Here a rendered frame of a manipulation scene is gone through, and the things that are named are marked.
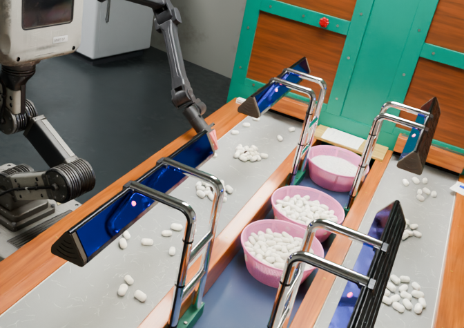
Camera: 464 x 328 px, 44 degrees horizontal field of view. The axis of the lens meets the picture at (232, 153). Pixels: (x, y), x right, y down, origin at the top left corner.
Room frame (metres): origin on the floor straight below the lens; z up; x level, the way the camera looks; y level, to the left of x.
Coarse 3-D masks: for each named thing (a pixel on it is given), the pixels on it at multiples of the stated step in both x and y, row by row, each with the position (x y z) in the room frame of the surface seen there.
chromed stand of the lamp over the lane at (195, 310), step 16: (160, 160) 1.27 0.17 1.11; (192, 176) 1.23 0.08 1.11; (208, 176) 1.22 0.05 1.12; (144, 192) 1.10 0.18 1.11; (160, 192) 1.11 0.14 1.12; (176, 208) 1.07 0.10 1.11; (192, 208) 1.08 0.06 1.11; (192, 224) 1.07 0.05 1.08; (192, 240) 1.07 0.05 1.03; (208, 240) 1.18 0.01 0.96; (192, 256) 1.10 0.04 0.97; (208, 256) 1.21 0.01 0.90; (176, 288) 1.06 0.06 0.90; (192, 288) 1.14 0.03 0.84; (176, 304) 1.07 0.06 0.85; (192, 304) 1.22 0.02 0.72; (176, 320) 1.07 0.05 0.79; (192, 320) 1.16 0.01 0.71
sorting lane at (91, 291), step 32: (256, 128) 2.41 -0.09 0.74; (288, 128) 2.48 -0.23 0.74; (224, 160) 2.04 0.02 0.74; (256, 160) 2.10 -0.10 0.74; (192, 192) 1.75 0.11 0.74; (160, 224) 1.52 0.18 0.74; (224, 224) 1.60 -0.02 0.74; (96, 256) 1.31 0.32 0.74; (128, 256) 1.33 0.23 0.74; (160, 256) 1.36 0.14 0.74; (64, 288) 1.15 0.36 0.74; (96, 288) 1.18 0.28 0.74; (128, 288) 1.20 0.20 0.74; (160, 288) 1.23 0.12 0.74; (0, 320) 1.00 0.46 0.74; (32, 320) 1.02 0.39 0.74; (64, 320) 1.04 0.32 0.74; (96, 320) 1.07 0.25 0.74; (128, 320) 1.09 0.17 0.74
